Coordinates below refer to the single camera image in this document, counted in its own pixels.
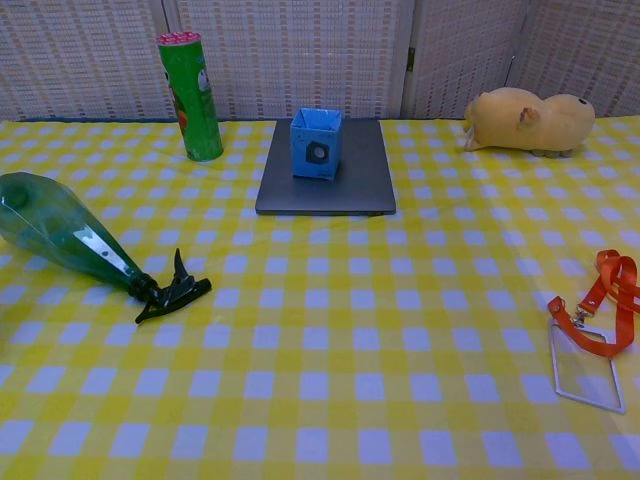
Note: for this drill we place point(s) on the woven folding screen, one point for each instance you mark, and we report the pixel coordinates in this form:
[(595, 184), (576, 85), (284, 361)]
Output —
[(320, 55)]

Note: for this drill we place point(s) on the green spray bottle black nozzle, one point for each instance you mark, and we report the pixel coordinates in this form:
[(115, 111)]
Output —
[(55, 227)]

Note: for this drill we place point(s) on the yellow plush animal toy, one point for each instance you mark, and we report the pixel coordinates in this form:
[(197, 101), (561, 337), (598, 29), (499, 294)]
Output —
[(530, 122)]

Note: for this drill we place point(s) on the dark grey closed laptop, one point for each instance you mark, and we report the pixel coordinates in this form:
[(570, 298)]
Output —
[(365, 185)]

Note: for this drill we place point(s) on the blue open cardboard box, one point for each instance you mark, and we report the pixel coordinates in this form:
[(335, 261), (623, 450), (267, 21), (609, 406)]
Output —
[(316, 150)]

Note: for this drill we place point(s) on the green chip can red lid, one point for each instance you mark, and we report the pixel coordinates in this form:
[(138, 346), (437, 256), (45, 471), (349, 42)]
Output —
[(194, 100)]

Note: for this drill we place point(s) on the clear badge holder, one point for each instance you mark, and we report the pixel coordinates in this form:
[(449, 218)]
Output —
[(587, 372)]

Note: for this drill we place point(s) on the yellow white checkered tablecloth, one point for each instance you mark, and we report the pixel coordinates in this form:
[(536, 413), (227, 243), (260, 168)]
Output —
[(320, 325)]

